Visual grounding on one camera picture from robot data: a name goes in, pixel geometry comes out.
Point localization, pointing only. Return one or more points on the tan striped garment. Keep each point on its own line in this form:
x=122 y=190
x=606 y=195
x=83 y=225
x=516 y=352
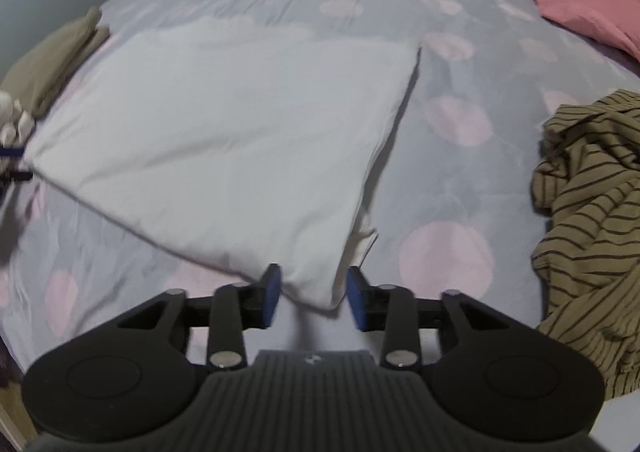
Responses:
x=595 y=232

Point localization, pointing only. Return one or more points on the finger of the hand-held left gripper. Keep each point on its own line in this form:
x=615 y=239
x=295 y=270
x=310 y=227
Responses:
x=11 y=151
x=15 y=177

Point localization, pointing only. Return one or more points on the white t-shirt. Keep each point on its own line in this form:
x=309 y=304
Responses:
x=225 y=132

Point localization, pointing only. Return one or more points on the bed with pink-dotted sheet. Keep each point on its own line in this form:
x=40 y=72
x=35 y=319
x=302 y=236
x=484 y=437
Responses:
x=450 y=172

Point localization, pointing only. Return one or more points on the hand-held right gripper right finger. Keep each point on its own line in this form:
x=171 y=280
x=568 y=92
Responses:
x=356 y=299

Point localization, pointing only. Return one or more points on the folded tan fleece blanket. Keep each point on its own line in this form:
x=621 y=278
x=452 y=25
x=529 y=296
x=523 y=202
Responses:
x=45 y=67

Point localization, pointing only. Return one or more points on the white textured towel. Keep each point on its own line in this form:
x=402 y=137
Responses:
x=12 y=125

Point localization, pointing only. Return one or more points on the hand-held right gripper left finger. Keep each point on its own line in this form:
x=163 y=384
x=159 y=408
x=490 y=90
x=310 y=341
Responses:
x=272 y=294

